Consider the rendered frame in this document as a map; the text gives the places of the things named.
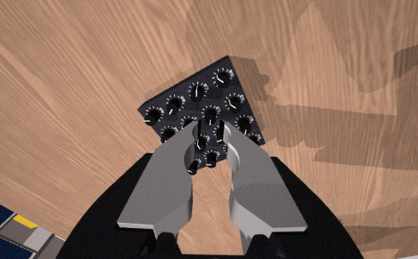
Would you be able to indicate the black knob box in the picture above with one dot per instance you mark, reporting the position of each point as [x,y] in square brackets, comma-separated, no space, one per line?
[212,94]

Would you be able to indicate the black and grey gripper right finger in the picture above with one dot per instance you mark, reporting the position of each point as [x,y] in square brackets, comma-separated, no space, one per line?
[267,198]

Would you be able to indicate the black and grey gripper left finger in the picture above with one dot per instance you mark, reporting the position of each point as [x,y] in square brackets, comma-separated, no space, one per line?
[155,195]

